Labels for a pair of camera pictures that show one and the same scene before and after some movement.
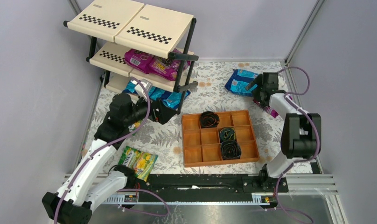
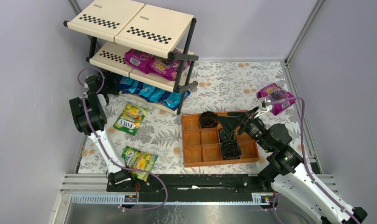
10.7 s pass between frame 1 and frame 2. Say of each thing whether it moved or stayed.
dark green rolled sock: stayed
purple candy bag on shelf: stayed
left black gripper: moved
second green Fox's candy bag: stayed
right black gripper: moved
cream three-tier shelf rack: stayed
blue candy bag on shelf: stayed
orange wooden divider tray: stayed
